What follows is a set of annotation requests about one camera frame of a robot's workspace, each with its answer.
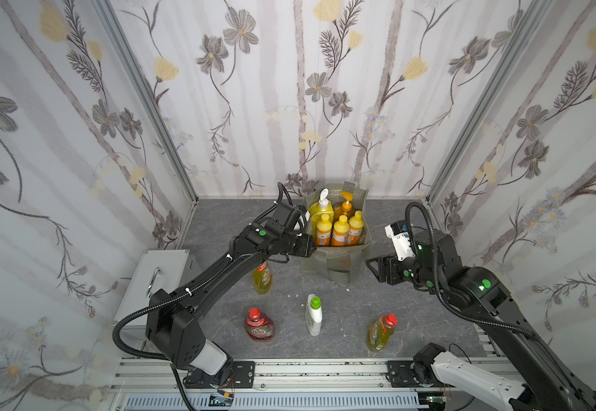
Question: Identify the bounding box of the orange bottle yellow cap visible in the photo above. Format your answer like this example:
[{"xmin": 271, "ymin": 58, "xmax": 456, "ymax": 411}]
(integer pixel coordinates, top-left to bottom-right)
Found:
[
  {"xmin": 346, "ymin": 211, "xmax": 365, "ymax": 246},
  {"xmin": 330, "ymin": 215, "xmax": 350, "ymax": 247},
  {"xmin": 316, "ymin": 213, "xmax": 333, "ymax": 247}
]

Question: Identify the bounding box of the green fabric shopping bag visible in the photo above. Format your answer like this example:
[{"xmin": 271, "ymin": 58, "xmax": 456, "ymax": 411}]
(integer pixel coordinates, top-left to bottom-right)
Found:
[{"xmin": 301, "ymin": 182, "xmax": 375, "ymax": 284}]

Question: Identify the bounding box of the large yellow pump soap bottle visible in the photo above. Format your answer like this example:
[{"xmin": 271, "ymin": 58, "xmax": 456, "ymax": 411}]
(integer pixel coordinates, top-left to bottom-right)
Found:
[{"xmin": 308, "ymin": 188, "xmax": 335, "ymax": 230}]

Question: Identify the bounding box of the large orange pump soap bottle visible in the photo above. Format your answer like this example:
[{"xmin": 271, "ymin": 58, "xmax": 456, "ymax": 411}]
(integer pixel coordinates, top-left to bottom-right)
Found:
[{"xmin": 334, "ymin": 191, "xmax": 356, "ymax": 221}]

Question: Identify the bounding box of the green bottle red cap front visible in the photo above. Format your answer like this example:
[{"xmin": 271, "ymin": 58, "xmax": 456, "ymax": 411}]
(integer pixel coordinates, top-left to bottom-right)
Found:
[{"xmin": 366, "ymin": 313, "xmax": 398, "ymax": 352}]

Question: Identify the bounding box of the green bottle red cap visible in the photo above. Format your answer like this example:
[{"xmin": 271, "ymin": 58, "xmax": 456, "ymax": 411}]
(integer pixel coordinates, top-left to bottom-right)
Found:
[
  {"xmin": 253, "ymin": 261, "xmax": 273, "ymax": 295},
  {"xmin": 366, "ymin": 313, "xmax": 398, "ymax": 352}
]

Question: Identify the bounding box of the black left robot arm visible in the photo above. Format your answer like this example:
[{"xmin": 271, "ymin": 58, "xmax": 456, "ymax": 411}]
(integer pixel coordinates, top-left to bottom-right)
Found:
[{"xmin": 112, "ymin": 183, "xmax": 316, "ymax": 409}]

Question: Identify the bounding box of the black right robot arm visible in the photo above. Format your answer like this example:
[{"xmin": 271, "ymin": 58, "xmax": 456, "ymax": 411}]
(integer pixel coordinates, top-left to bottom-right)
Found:
[{"xmin": 366, "ymin": 201, "xmax": 596, "ymax": 410}]

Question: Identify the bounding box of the red soap bottle red cap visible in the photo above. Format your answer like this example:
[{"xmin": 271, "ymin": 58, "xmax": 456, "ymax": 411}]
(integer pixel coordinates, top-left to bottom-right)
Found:
[{"xmin": 245, "ymin": 308, "xmax": 276, "ymax": 341}]

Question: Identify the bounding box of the green bottle red cap rear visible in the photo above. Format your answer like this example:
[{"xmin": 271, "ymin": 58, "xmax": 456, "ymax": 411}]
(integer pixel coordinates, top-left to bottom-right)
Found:
[{"xmin": 253, "ymin": 261, "xmax": 273, "ymax": 295}]

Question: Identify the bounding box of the white bottle green cap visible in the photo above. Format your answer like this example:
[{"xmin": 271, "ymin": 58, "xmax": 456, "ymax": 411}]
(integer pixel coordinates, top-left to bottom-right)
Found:
[{"xmin": 306, "ymin": 294, "xmax": 323, "ymax": 337}]

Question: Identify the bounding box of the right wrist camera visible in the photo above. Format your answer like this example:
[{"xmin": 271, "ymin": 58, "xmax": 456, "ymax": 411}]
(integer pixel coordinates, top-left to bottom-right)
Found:
[{"xmin": 384, "ymin": 220, "xmax": 415, "ymax": 261}]

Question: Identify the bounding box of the grey metal box with handle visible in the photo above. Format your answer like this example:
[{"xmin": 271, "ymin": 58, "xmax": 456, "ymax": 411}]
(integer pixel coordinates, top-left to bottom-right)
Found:
[{"xmin": 114, "ymin": 250, "xmax": 199, "ymax": 324}]

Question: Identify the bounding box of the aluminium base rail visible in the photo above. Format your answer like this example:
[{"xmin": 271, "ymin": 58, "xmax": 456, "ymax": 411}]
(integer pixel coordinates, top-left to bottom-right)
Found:
[{"xmin": 100, "ymin": 353, "xmax": 525, "ymax": 410}]

